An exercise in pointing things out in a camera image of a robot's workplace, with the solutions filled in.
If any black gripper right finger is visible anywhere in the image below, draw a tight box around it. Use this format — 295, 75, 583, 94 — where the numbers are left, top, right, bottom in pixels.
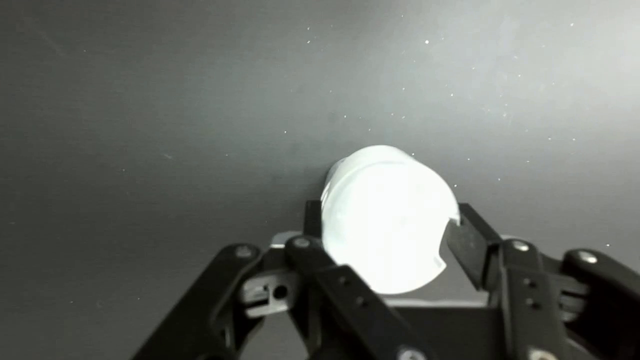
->
444, 203, 640, 360

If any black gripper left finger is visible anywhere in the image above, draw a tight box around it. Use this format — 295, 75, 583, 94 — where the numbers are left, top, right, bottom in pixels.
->
131, 200, 427, 360

